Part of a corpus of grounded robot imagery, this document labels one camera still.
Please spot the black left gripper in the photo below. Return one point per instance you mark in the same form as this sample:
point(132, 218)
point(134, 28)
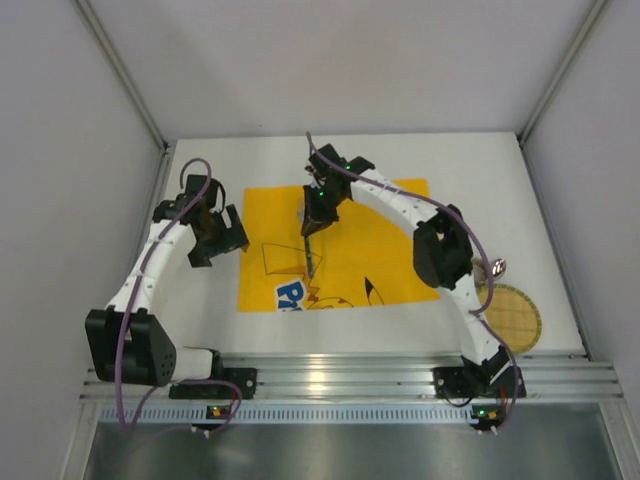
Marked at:
point(220, 242)

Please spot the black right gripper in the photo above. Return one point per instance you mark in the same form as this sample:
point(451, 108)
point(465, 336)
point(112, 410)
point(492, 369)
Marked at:
point(319, 211)

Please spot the fork with teal handle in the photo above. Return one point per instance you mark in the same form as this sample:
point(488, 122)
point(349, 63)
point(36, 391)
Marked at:
point(306, 241)

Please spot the yellow printed cloth placemat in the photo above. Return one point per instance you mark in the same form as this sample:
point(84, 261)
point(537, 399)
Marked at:
point(363, 260)

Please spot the round woven yellow plate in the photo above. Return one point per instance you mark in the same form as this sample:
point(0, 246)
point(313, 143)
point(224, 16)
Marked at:
point(515, 318)

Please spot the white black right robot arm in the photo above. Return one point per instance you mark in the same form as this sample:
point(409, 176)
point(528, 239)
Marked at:
point(443, 249)

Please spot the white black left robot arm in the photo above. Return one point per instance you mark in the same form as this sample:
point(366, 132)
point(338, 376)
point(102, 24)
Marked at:
point(132, 340)

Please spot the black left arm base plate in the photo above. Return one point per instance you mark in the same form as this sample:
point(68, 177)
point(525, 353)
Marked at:
point(236, 382)

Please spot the slotted grey cable duct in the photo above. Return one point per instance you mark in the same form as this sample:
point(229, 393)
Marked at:
point(254, 413)

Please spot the aluminium mounting rail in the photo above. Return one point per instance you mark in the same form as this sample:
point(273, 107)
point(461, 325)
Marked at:
point(409, 377)

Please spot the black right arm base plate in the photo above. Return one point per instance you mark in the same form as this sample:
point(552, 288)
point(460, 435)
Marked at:
point(464, 383)

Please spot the aluminium frame post left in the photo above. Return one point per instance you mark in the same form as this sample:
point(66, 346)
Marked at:
point(90, 18)

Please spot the aluminium frame post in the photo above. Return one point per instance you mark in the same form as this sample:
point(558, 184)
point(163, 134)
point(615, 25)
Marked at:
point(578, 41)
point(90, 18)

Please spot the aluminium frame post right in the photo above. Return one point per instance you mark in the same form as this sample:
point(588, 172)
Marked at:
point(578, 41)

